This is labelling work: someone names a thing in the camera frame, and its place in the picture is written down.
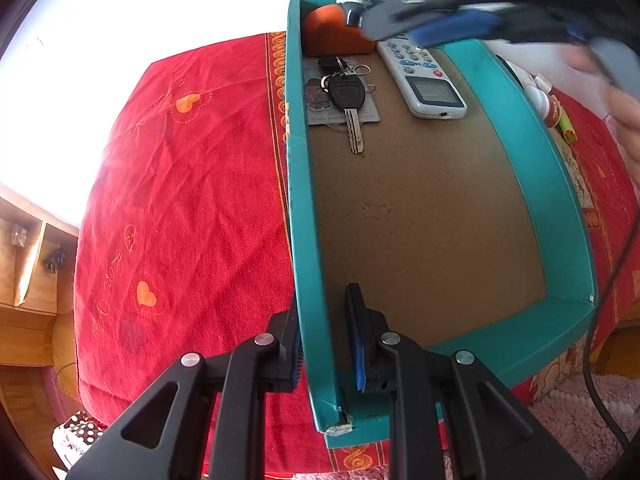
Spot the red printed blanket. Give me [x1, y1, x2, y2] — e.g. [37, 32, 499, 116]
[74, 30, 640, 480]

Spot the person's right hand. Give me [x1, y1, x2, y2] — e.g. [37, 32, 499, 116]
[567, 42, 640, 176]

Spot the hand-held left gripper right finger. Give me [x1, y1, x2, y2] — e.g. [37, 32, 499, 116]
[345, 283, 588, 480]

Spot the teal cardboard box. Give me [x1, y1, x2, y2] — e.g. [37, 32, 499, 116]
[285, 0, 598, 450]

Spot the wooden nightstand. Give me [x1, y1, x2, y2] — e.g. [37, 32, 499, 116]
[0, 182, 81, 401]

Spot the green orange utility knife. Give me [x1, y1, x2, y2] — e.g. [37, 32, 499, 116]
[555, 102, 577, 143]

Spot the orange toy with grey figurine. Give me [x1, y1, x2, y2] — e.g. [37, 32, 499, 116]
[302, 0, 377, 56]

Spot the white lidded pill bottle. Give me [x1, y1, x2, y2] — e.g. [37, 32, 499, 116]
[522, 85, 563, 128]

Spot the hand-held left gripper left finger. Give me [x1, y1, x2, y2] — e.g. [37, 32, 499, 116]
[65, 305, 302, 480]

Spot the printed plastic card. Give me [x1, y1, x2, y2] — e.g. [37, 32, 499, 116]
[303, 57, 382, 127]

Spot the black cable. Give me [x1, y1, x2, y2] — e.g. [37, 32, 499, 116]
[582, 220, 640, 446]

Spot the polka dot cloth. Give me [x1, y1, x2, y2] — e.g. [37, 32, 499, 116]
[51, 410, 106, 471]

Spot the black car key with ring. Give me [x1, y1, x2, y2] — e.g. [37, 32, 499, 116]
[318, 56, 373, 155]

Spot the pink fluffy rug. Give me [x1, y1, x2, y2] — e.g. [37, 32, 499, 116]
[525, 372, 633, 480]

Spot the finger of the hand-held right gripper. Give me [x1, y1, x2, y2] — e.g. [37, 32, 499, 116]
[492, 2, 591, 47]
[359, 0, 503, 47]

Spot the white remote control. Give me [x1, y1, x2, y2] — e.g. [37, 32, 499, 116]
[376, 35, 468, 120]

